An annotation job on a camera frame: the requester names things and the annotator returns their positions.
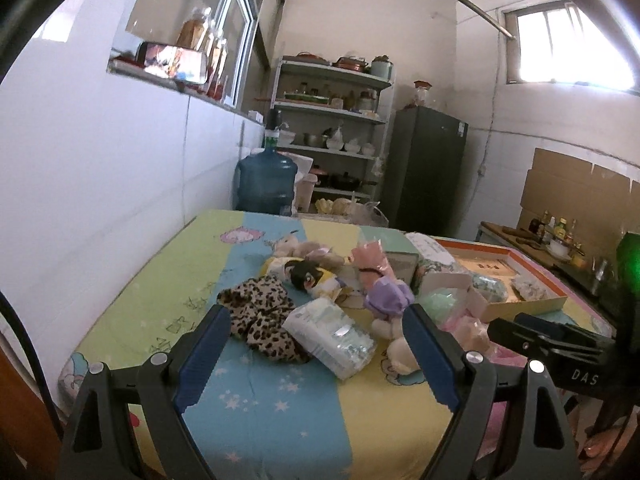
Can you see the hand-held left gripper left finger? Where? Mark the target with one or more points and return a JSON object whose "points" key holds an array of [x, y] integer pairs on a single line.
{"points": [[200, 360]]}

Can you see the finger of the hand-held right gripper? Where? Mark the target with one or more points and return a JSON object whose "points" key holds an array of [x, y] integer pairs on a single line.
{"points": [[530, 335]]}

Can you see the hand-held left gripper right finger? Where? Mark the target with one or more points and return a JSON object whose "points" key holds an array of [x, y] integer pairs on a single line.
{"points": [[430, 360]]}

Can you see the cardboard tray box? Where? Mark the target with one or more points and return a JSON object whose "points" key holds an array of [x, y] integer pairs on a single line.
{"points": [[520, 307]]}

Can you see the clear plastic bag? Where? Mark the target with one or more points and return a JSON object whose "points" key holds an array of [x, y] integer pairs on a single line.
{"points": [[487, 285], [530, 287]]}

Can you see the pale green bag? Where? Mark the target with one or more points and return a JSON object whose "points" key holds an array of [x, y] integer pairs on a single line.
{"points": [[440, 305]]}

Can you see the white plush toy purple hat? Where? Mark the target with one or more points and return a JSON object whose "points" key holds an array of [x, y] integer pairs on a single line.
{"points": [[392, 305]]}

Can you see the leopard print cloth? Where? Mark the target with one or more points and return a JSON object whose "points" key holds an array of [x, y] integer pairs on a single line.
{"points": [[260, 310]]}

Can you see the clear plastic tissue pack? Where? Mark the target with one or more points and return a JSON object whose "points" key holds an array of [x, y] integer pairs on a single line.
{"points": [[330, 335]]}

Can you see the pink packet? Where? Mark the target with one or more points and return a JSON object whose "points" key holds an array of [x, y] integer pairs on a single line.
{"points": [[370, 260]]}

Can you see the white bowl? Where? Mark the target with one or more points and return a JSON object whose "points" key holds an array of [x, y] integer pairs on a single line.
{"points": [[557, 248]]}

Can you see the yellow-cap condiment bottle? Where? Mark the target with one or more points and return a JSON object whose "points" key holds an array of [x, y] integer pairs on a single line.
{"points": [[562, 230]]}

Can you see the floral gift box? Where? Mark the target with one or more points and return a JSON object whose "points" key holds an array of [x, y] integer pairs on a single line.
{"points": [[435, 250]]}

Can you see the dark condiment bottle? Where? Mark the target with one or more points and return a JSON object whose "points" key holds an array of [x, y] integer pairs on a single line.
{"points": [[537, 225]]}

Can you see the cardboard sheet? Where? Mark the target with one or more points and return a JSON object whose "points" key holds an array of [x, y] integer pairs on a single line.
{"points": [[580, 195]]}

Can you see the black-haired yellow doll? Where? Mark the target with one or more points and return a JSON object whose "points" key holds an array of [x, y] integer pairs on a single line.
{"points": [[305, 275]]}

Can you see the beige plush toy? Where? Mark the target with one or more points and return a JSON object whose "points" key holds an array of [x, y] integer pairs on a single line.
{"points": [[300, 250]]}

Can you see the plastic bag of vegetables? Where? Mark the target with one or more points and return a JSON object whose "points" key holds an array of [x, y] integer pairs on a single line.
{"points": [[345, 207]]}

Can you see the dark grey fridge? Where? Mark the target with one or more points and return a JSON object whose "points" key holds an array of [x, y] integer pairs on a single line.
{"points": [[425, 170]]}

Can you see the blue water jug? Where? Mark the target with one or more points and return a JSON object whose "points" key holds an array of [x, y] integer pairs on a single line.
{"points": [[265, 180]]}

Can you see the white plastic container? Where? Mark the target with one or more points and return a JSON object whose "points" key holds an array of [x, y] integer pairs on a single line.
{"points": [[305, 189]]}

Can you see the white shelf rack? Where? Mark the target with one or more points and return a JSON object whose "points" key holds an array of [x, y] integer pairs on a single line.
{"points": [[382, 125]]}

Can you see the black water pump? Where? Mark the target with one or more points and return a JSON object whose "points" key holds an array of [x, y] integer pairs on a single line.
{"points": [[272, 122]]}

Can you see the glass jar red lid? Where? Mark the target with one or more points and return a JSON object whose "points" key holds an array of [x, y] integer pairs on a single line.
{"points": [[422, 94]]}

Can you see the small barred window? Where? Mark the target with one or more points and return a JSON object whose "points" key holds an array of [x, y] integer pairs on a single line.
{"points": [[565, 45]]}

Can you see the teal canister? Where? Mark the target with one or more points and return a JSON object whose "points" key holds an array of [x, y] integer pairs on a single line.
{"points": [[382, 67]]}

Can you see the smartphone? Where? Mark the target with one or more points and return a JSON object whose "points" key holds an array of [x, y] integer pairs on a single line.
{"points": [[172, 62]]}

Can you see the glass jar amber contents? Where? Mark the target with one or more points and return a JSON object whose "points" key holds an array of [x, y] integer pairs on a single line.
{"points": [[192, 30], [217, 57]]}

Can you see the red pan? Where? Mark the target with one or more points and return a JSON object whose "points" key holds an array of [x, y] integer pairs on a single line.
{"points": [[350, 62]]}

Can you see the sliding window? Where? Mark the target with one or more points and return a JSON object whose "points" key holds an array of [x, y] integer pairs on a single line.
{"points": [[240, 20]]}

